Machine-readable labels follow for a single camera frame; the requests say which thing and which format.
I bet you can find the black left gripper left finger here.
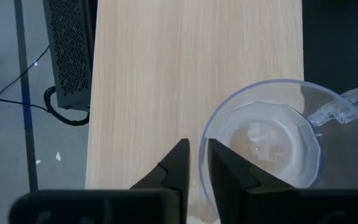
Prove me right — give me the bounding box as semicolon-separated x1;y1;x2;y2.
131;138;191;224

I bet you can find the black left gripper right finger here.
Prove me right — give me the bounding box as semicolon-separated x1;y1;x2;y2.
208;138;298;224

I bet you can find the clear plastic cup with handle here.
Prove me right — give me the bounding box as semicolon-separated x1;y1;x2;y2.
198;78;358;220

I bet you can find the wooden shelf with black legs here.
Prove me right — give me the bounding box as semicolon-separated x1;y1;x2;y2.
85;0;305;224

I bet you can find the black perforated computer case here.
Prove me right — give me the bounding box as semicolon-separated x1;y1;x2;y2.
42;0;95;112

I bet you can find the thick black cable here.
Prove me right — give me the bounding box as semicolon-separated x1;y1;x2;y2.
43;86;90;127

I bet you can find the thin black cable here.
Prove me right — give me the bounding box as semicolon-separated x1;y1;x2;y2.
0;45;50;123
0;95;48;112

